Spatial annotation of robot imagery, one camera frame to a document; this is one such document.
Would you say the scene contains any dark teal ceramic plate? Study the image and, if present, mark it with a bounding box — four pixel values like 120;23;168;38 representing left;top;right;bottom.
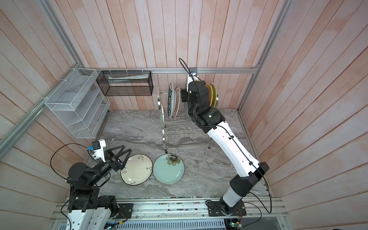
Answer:
183;102;190;119

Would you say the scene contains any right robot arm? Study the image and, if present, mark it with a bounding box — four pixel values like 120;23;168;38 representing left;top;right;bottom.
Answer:
181;78;269;215

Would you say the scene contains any cream floral plate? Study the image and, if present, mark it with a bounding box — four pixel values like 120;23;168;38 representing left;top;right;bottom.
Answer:
121;154;153;186

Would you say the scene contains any white plate with text rim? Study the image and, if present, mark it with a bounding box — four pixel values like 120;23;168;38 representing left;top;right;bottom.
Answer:
167;83;176;119

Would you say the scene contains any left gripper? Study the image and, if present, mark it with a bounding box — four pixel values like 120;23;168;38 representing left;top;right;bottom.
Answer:
88;145;133;186

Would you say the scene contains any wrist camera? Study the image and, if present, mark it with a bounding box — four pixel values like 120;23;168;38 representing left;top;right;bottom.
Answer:
87;139;106;163
186;67;200;90

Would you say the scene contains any light green flower plate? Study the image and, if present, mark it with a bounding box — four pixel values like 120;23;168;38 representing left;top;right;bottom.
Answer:
153;154;185;185

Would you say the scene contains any white wire mesh shelf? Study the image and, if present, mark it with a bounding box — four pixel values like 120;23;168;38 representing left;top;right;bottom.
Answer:
45;69;110;139

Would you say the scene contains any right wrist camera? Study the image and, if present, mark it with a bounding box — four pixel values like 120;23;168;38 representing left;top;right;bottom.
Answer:
186;67;200;90

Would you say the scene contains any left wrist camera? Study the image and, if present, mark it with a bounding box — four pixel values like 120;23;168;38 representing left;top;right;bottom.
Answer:
87;139;106;163

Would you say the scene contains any rolled paper tube in basket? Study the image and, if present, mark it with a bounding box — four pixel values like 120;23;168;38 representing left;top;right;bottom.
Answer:
108;73;150;83

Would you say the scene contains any orange woven bamboo plate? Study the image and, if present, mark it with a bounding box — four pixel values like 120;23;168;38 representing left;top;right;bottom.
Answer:
206;83;214;107

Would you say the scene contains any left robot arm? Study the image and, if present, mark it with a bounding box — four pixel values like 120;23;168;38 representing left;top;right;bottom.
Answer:
65;142;133;230

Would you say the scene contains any orange sunburst plate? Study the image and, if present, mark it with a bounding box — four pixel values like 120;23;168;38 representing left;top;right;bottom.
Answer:
172;86;181;118

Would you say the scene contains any black mesh wall basket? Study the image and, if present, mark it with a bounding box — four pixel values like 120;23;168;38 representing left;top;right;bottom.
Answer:
96;70;154;96

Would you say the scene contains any yellow green woven plate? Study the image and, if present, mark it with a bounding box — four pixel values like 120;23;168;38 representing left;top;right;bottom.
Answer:
210;83;219;108

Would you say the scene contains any stainless steel dish rack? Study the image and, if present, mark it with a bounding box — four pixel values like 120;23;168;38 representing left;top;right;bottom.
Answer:
158;92;213;153

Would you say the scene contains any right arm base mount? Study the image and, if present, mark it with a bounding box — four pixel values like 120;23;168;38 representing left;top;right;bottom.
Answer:
205;200;247;217

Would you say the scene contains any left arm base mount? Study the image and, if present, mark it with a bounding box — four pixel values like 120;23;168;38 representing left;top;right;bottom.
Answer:
117;203;134;220

